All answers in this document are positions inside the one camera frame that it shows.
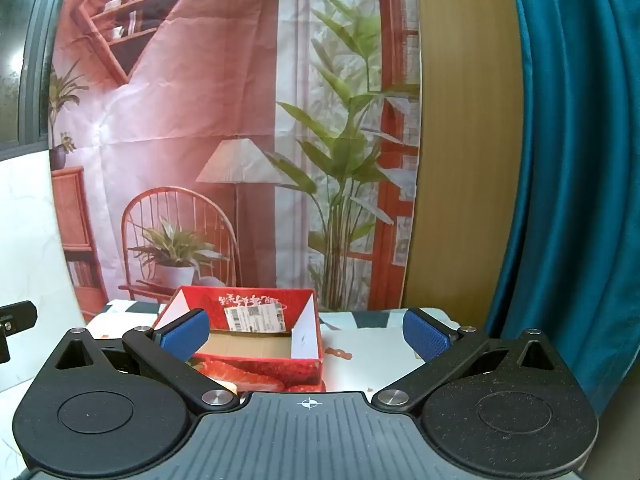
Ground wooden panel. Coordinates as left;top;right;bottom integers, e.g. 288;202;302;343
400;0;527;312

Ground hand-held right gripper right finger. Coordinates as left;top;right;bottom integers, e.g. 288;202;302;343
371;308;587;416

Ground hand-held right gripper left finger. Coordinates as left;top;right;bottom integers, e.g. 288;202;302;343
30;308;241;414

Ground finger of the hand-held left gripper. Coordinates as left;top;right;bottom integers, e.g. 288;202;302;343
0;300;39;335

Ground red strawberry print box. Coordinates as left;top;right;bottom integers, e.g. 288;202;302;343
151;286;326;394

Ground printed room scene wall tapestry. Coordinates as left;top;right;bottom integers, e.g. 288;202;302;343
47;0;423;322

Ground teal curtain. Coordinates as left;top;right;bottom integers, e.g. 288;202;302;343
481;0;640;417

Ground dark window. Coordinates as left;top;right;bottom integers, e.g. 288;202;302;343
0;0;72;162

